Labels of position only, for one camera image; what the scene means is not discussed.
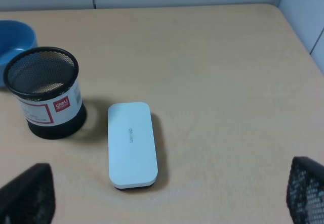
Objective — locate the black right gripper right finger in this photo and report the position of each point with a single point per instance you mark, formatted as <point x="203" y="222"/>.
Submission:
<point x="304" y="196"/>

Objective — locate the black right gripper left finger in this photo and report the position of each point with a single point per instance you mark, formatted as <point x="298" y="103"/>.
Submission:
<point x="30" y="197"/>

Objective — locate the white whiteboard eraser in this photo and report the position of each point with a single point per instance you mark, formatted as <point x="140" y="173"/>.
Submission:
<point x="132" y="160"/>

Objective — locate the black mesh pen holder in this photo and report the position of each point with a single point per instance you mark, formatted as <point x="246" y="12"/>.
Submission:
<point x="44" y="81"/>

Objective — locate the blue plastic bowl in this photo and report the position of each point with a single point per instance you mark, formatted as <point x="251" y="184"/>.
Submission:
<point x="16" y="37"/>

